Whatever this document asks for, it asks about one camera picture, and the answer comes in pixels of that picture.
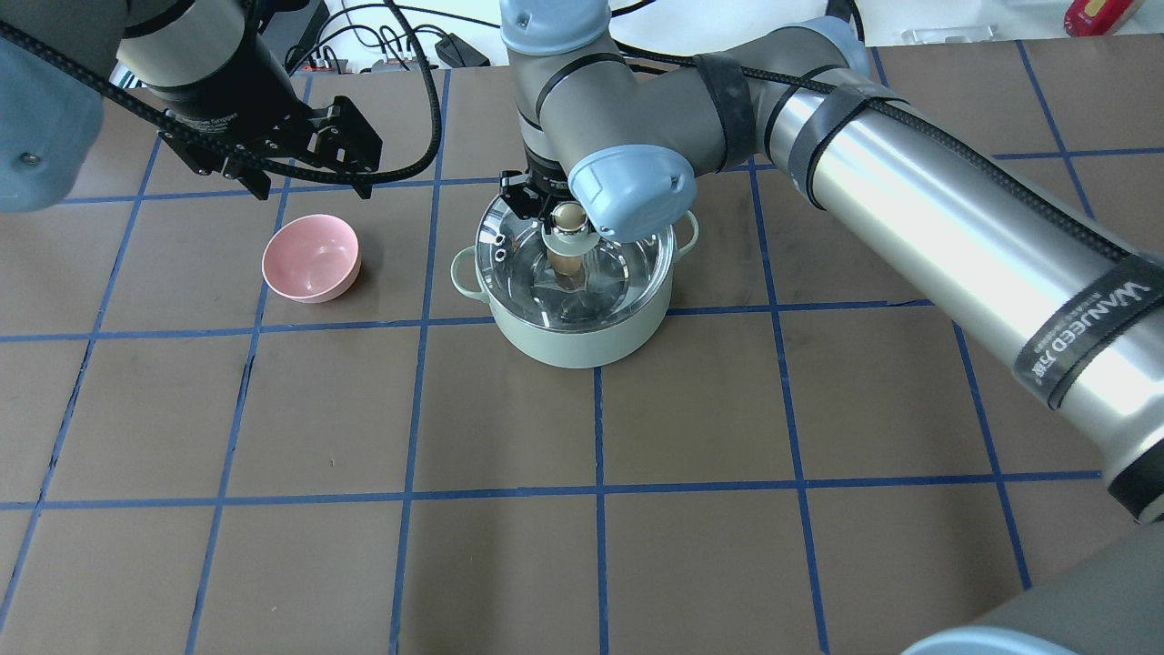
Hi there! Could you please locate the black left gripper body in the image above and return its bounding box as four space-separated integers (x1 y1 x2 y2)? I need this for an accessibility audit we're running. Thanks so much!
159 83 383 173

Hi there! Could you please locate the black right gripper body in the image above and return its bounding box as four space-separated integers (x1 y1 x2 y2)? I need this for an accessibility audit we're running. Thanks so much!
498 161 587 219

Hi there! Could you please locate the beige egg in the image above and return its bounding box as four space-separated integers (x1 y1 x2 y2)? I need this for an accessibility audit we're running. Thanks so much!
547 250 585 277

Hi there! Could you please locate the glass pot lid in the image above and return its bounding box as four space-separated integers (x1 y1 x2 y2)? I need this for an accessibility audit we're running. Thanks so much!
468 197 687 333

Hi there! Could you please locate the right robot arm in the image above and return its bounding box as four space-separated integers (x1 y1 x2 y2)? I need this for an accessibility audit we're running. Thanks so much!
501 1 1163 654

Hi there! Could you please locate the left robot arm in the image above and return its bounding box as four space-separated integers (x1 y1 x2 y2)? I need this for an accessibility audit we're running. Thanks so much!
1 1 382 212

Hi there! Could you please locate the pale green cooking pot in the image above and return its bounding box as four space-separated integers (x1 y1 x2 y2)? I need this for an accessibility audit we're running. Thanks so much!
450 195 701 368

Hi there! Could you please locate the pink bowl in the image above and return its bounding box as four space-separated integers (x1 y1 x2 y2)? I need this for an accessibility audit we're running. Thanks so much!
261 213 363 304

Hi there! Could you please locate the black power adapter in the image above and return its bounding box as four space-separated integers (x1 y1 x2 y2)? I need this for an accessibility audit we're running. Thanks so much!
434 33 492 69

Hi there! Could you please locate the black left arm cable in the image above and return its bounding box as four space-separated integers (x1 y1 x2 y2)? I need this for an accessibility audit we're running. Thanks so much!
0 0 443 178

